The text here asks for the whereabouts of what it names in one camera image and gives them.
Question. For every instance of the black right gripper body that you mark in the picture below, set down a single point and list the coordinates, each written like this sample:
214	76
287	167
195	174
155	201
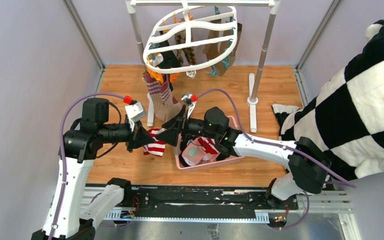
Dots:
194	127

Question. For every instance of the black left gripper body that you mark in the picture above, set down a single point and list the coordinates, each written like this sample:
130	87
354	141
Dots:
130	143

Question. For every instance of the red white striped sock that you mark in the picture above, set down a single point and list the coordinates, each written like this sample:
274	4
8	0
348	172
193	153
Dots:
158	147
208	145

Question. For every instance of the pink sock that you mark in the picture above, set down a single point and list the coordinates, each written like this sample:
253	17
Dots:
195	154
210	156

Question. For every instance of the beige purple striped sock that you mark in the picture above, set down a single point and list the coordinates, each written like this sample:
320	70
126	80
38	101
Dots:
153	86
166	106

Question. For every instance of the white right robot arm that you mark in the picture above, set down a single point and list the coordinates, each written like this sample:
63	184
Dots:
306	163

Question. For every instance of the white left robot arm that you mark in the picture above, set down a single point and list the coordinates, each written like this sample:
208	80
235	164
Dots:
79	148

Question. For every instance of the white oval clip hanger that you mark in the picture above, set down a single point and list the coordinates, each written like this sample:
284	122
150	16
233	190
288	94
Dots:
178	21

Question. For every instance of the pink plastic basket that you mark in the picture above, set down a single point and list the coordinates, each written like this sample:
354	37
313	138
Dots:
221	159

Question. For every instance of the white metal drying rack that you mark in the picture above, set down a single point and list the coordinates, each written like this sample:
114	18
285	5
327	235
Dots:
201	54

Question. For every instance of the black white checkered blanket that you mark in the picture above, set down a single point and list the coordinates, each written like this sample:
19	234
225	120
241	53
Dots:
346	119

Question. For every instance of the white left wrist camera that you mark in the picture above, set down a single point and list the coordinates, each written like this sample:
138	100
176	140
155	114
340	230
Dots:
134	113

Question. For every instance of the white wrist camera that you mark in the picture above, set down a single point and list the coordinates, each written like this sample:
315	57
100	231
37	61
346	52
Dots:
134	113
189	100

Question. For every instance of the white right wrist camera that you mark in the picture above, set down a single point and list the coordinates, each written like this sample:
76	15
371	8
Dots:
189	100

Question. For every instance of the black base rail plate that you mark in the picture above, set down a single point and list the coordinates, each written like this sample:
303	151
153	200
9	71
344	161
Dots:
202	202

